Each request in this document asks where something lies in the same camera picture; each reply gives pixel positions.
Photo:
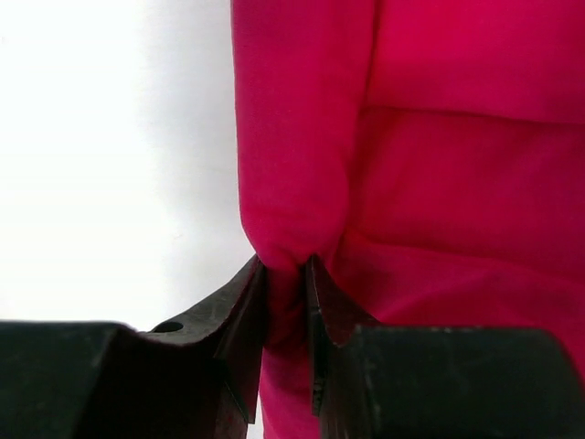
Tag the pink t shirt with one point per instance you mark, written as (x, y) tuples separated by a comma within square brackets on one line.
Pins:
[(431, 153)]

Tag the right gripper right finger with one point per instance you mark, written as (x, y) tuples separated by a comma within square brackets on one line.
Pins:
[(371, 380)]

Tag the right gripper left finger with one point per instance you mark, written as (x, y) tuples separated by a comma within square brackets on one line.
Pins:
[(196, 375)]

